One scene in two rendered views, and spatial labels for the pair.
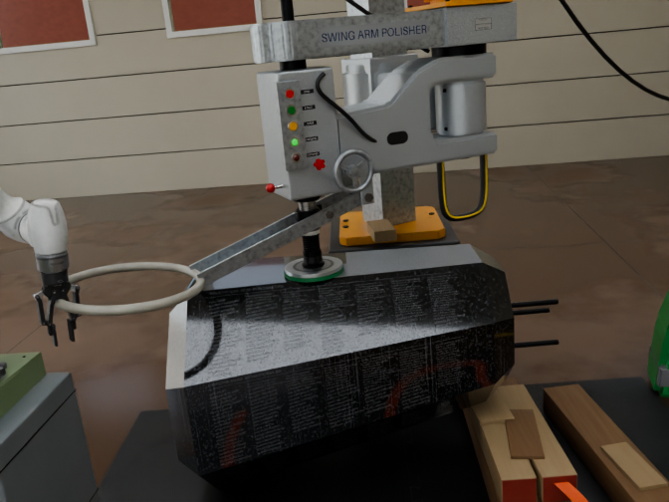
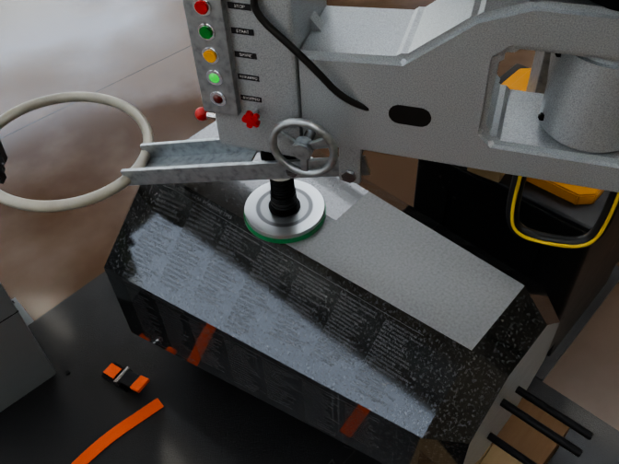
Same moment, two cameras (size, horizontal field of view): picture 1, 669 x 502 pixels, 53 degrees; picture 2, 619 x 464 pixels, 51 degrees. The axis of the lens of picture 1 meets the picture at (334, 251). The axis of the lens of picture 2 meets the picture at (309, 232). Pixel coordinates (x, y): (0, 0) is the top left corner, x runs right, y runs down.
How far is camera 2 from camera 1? 1.72 m
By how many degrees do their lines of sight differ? 46
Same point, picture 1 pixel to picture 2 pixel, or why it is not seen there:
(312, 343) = (221, 306)
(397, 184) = not seen: hidden behind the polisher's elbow
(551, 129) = not seen: outside the picture
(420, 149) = (453, 145)
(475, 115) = (596, 124)
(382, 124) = (383, 87)
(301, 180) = (233, 125)
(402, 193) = not seen: hidden behind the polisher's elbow
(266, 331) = (190, 260)
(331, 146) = (281, 97)
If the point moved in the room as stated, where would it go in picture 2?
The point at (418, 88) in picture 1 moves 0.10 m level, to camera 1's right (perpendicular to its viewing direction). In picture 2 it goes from (471, 48) to (523, 67)
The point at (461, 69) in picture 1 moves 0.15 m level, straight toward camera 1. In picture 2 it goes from (588, 36) to (526, 71)
